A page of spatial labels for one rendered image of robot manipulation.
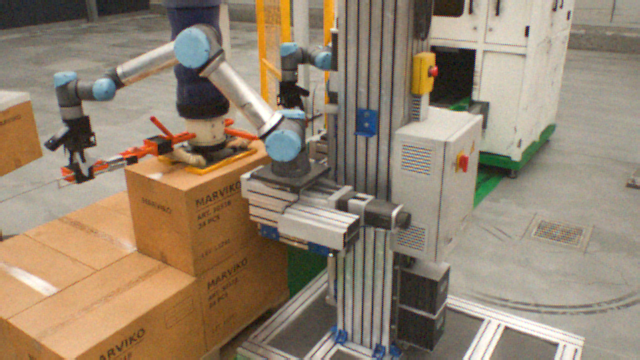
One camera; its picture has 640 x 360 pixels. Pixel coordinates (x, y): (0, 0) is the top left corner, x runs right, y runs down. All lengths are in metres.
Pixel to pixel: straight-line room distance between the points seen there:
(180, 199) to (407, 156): 0.91
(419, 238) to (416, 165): 0.28
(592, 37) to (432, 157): 9.16
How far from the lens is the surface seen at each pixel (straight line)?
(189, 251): 2.34
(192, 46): 1.82
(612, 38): 10.89
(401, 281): 2.28
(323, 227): 1.86
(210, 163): 2.39
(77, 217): 3.08
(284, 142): 1.83
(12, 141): 3.63
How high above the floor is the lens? 1.84
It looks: 24 degrees down
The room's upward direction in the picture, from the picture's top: 1 degrees counter-clockwise
